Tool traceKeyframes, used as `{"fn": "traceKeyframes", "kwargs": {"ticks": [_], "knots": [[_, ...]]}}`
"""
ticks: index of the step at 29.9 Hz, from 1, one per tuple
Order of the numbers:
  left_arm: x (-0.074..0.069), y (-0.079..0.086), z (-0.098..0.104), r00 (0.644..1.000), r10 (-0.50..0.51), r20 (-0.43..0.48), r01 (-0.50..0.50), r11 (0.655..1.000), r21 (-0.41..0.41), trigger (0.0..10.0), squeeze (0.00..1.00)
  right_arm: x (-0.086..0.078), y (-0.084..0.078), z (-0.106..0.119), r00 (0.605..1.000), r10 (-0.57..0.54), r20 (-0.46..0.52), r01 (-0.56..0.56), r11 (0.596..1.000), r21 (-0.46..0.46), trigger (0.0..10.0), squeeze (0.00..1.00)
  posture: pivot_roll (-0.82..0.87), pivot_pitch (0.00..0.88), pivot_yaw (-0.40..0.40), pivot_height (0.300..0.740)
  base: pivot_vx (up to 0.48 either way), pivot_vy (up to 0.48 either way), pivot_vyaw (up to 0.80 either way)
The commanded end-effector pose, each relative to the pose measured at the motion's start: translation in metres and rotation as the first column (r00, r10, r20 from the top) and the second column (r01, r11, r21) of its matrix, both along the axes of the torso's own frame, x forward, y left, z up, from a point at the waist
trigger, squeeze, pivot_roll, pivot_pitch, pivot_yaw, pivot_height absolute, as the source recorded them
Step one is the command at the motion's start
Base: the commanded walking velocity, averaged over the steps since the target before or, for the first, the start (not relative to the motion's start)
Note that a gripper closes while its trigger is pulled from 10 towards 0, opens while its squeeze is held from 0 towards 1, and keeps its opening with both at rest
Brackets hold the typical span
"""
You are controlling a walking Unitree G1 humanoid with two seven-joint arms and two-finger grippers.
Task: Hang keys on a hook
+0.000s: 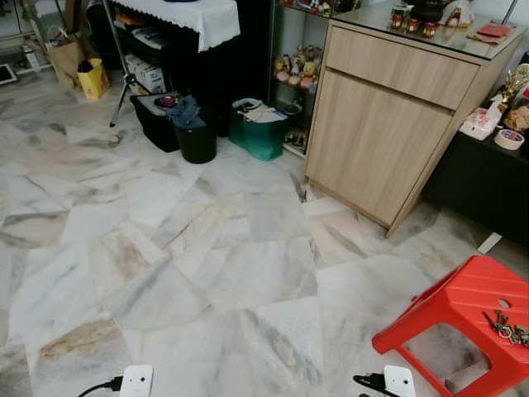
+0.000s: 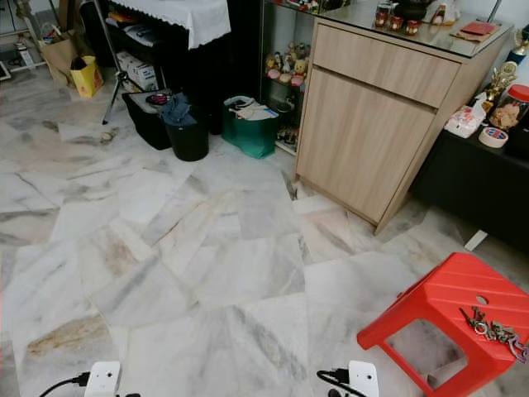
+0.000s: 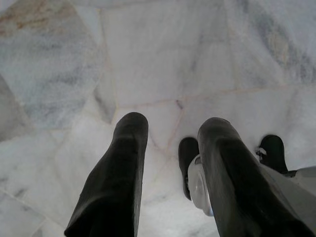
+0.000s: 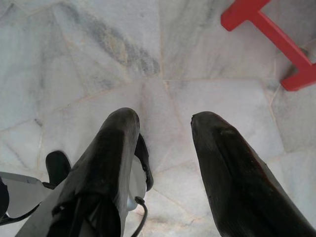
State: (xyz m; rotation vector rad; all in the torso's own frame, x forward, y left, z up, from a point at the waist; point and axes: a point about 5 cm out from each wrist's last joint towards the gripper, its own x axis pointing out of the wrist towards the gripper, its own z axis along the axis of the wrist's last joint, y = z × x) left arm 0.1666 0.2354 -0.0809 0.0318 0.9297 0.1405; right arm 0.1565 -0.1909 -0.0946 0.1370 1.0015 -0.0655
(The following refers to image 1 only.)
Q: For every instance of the bunch of metal keys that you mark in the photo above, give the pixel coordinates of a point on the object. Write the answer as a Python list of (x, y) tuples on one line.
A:
[(502, 327)]

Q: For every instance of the black low console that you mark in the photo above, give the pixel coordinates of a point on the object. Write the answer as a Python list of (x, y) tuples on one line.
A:
[(483, 182)]

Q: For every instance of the roll of tape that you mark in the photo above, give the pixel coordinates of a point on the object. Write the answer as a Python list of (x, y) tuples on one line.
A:
[(508, 139)]

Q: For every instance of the red lidded snack jar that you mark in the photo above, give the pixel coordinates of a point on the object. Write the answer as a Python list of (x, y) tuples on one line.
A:
[(518, 118)]

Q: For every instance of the pink white tissue pack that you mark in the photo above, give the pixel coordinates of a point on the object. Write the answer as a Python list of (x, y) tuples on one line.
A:
[(479, 126)]

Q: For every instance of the gold trophy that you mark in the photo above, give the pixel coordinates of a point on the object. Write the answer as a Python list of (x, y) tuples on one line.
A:
[(516, 83)]

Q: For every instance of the red plastic stool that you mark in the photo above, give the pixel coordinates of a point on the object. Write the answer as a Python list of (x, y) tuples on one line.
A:
[(459, 298)]

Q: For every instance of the light wooden cabinet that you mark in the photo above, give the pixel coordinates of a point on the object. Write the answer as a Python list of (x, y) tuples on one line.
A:
[(372, 132)]

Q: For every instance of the red booklet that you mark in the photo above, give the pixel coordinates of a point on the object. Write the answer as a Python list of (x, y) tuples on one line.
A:
[(494, 31)]

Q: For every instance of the small red teacup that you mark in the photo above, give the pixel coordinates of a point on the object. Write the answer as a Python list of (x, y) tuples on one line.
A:
[(430, 30), (397, 20), (412, 26)]

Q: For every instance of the glass shelf with figurines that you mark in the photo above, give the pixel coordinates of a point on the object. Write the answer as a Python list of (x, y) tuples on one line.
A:
[(299, 70)]

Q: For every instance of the green shopping bag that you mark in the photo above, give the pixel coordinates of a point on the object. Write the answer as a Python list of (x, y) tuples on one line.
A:
[(258, 136)]

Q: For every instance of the round black bin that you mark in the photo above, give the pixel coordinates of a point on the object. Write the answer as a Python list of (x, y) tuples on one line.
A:
[(196, 142)]

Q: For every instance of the black storage crate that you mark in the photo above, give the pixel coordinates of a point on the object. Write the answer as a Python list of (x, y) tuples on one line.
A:
[(153, 124)]

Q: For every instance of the white tablecloth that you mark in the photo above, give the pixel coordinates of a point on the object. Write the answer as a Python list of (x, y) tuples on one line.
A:
[(186, 18)]

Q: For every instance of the white cardboard box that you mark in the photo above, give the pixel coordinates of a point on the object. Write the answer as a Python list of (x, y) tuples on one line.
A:
[(147, 76)]

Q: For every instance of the black tripod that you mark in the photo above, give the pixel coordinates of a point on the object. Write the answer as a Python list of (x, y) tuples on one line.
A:
[(124, 78)]

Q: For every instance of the yellow paper bag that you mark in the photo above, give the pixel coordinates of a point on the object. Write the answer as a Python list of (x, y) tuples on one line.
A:
[(93, 83)]

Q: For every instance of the brown paper bag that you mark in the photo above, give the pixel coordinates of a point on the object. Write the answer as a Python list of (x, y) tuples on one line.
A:
[(64, 58)]

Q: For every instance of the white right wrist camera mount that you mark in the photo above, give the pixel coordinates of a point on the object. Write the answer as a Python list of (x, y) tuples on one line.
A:
[(400, 383)]

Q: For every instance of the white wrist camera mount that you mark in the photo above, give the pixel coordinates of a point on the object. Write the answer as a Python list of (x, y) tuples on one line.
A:
[(136, 382), (400, 383)]

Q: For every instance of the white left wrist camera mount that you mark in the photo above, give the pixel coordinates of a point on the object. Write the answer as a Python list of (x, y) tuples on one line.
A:
[(136, 382)]

